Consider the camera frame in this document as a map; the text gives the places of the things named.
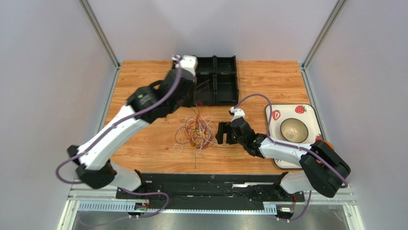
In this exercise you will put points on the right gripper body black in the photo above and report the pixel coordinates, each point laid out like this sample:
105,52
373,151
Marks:
230,130

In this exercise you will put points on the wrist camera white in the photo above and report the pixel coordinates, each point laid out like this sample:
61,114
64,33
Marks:
236,113
189,63

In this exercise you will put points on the black six-compartment tray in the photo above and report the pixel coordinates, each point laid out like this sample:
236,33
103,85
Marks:
217,81

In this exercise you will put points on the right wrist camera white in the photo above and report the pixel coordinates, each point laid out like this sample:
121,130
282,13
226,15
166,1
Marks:
236,113

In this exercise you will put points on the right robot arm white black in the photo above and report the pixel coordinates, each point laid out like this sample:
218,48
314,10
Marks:
323,170

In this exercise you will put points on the aluminium frame rail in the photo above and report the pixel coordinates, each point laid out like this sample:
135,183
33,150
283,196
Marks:
111,208

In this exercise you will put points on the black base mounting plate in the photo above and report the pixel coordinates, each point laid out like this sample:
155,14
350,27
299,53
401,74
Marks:
189,191

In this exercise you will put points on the orange plastic cup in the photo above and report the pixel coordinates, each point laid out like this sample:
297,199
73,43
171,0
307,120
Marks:
322,139

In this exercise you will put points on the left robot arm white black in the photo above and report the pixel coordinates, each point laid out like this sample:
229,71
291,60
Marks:
143,107

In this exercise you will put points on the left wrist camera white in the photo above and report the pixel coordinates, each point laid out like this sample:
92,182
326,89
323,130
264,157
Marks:
189,63

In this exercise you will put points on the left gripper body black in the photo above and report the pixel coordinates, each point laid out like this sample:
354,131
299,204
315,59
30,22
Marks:
189,101

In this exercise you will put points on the beige ceramic bowl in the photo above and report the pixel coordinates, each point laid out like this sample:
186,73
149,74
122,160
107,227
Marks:
294,130

